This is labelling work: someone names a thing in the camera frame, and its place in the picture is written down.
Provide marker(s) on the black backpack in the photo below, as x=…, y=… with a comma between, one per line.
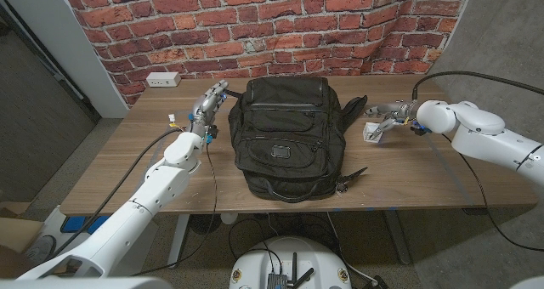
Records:
x=293, y=140

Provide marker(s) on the grey table leg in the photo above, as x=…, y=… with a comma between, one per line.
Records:
x=398, y=238

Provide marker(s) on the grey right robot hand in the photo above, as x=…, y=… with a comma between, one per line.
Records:
x=391, y=112

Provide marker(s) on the blue item on floor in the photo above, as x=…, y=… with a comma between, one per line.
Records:
x=74, y=224

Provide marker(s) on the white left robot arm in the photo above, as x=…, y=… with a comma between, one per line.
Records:
x=136, y=212

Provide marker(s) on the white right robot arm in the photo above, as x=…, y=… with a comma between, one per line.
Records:
x=480, y=132

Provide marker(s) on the cardboard box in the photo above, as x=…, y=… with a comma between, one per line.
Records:
x=19, y=229

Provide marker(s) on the white table leg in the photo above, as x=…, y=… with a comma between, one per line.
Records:
x=178, y=242

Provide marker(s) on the white packet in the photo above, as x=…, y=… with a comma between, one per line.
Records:
x=370, y=134

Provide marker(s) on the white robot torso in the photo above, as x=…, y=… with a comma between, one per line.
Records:
x=255, y=265

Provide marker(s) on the black antenna device on torso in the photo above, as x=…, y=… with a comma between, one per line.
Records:
x=278, y=280

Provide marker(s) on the white power outlet box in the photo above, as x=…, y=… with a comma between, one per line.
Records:
x=163, y=79

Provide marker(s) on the red brick printed backdrop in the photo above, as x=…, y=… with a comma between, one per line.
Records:
x=263, y=25

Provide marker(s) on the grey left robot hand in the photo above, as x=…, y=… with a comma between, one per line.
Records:
x=206, y=108

